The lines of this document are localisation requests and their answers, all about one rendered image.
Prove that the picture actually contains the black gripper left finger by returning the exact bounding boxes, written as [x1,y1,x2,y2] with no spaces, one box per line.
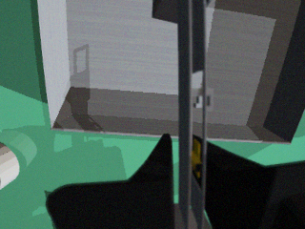
[46,134,174,229]

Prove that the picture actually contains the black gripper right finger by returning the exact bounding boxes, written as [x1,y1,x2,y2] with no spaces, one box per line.
[204,141,305,229]

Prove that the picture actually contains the grey metal roasting tin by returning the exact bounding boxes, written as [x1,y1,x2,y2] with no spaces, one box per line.
[37,0,305,145]

